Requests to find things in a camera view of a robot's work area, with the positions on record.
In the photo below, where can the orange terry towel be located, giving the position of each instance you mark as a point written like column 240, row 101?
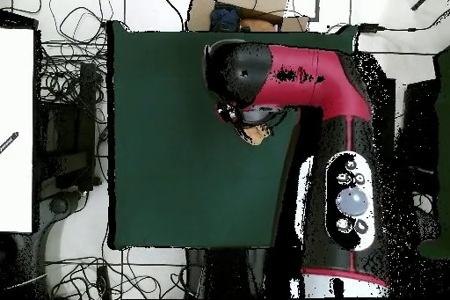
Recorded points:
column 256, row 135

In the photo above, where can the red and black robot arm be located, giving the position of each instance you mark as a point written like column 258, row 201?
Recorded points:
column 309, row 78

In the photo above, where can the dark green table cloth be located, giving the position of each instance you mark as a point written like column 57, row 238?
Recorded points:
column 175, row 173

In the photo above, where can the orange garment in box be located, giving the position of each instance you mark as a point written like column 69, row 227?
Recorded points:
column 258, row 25

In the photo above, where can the dark blue garment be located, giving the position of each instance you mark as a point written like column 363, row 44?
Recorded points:
column 225, row 18

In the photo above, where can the black metal stand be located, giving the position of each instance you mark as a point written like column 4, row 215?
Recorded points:
column 86, row 103

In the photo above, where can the grey chair base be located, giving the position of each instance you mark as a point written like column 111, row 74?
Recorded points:
column 59, row 205

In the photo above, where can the black slim power strip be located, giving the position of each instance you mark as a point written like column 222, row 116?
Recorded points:
column 103, row 282

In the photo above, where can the black power adapter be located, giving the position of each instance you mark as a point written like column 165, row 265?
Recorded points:
column 368, row 28

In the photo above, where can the white panel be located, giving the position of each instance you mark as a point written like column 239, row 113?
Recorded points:
column 15, row 120

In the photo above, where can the black marker pen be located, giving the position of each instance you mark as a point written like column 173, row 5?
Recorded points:
column 8, row 142

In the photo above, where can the green cloth on side table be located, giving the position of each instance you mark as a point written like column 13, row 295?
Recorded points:
column 443, row 138

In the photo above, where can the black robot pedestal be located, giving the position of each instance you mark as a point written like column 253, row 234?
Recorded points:
column 228, row 273

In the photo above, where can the black metal frame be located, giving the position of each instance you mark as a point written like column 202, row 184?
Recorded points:
column 420, row 120

